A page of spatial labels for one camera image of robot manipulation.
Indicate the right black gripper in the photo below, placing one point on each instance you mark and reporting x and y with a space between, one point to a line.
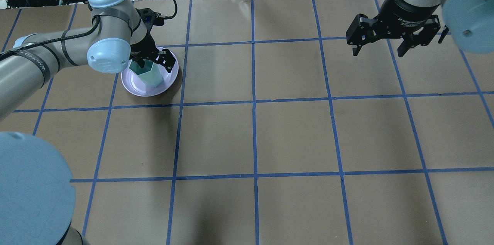
406 16

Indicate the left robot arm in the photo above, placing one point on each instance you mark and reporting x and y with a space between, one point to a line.
37 198

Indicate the lilac plate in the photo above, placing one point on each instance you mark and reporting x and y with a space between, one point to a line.
139 90

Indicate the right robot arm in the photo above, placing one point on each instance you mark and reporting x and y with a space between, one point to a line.
470 23

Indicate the light green faceted mug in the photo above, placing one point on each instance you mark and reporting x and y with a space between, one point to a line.
147 75

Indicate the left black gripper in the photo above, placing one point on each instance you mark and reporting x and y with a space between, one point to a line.
143 45

